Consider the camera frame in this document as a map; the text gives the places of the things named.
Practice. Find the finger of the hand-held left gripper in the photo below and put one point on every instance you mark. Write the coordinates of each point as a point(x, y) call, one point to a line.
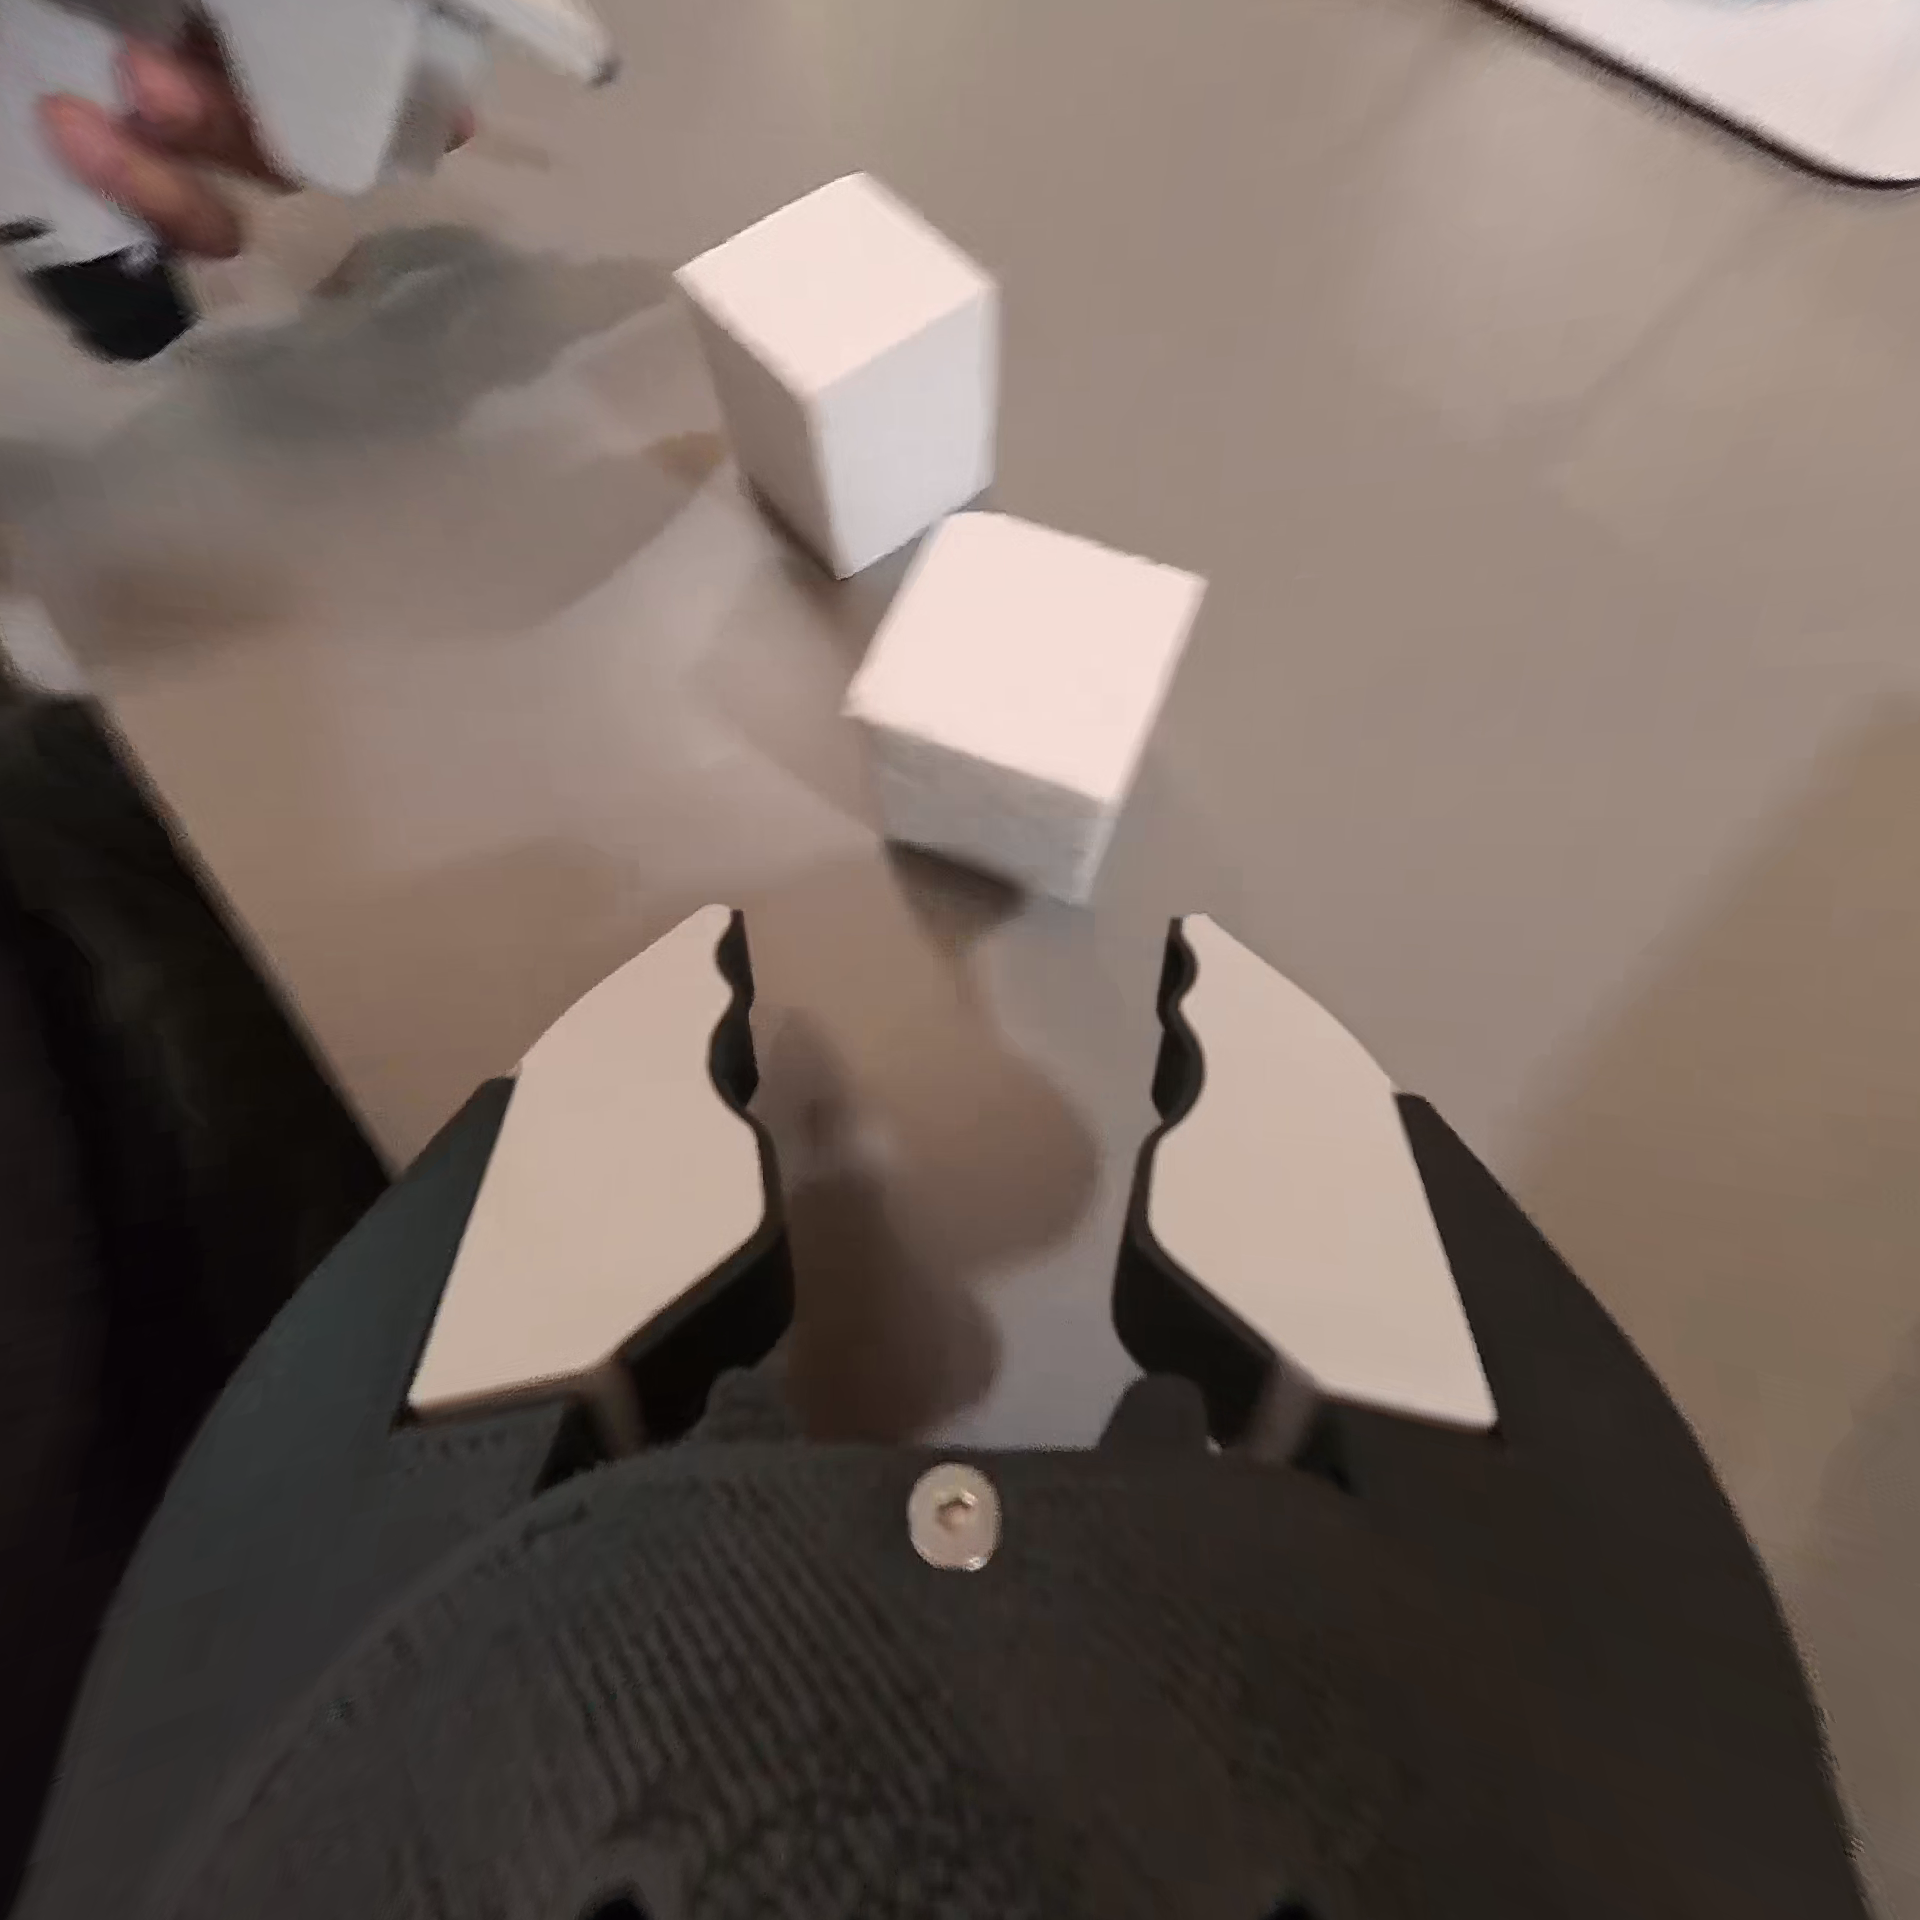
point(330, 91)

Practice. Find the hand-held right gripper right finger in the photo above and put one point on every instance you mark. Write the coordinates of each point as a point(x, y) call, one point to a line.
point(1319, 1215)

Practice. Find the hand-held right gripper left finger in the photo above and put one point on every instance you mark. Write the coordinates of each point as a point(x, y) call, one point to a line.
point(599, 1200)

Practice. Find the white foam cube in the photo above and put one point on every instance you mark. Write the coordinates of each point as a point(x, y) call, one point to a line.
point(839, 345)
point(1034, 675)

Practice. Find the grey desk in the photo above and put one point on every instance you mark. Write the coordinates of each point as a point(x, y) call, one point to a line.
point(1425, 599)

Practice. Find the white desk stand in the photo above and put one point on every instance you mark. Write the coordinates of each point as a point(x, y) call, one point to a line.
point(1799, 74)

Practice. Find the person's left hand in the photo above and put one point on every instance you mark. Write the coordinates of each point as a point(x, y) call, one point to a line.
point(164, 165)

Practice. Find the person's dark clothing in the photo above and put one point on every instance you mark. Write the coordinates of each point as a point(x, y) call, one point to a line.
point(119, 1125)

